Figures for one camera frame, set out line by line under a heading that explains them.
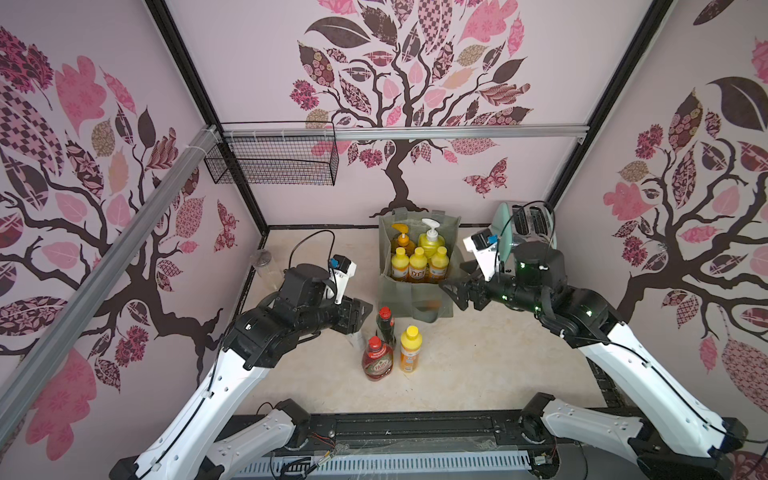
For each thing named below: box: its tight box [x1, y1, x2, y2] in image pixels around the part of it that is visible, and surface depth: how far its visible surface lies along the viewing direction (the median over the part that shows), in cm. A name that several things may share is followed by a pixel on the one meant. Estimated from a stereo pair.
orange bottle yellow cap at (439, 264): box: [430, 246, 449, 281], surface depth 87 cm
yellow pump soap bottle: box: [418, 218, 446, 259], surface depth 88 cm
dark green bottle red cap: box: [376, 306, 397, 346], surface depth 79 cm
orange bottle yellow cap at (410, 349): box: [400, 325, 423, 373], surface depth 70 cm
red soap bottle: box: [362, 336, 394, 382], surface depth 76 cm
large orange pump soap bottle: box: [391, 223, 415, 256], surface depth 89 cm
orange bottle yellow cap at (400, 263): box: [391, 246, 410, 278], surface depth 87 cm
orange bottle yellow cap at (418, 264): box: [409, 246, 428, 280], surface depth 87 cm
